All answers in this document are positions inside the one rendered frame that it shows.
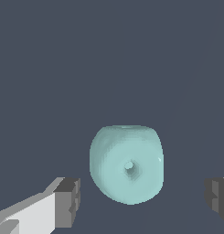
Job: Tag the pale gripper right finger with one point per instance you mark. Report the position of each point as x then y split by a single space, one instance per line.
218 196

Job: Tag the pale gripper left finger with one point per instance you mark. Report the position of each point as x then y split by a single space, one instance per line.
40 210

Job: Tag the light teal rounded apple object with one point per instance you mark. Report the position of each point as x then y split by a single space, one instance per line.
128 164

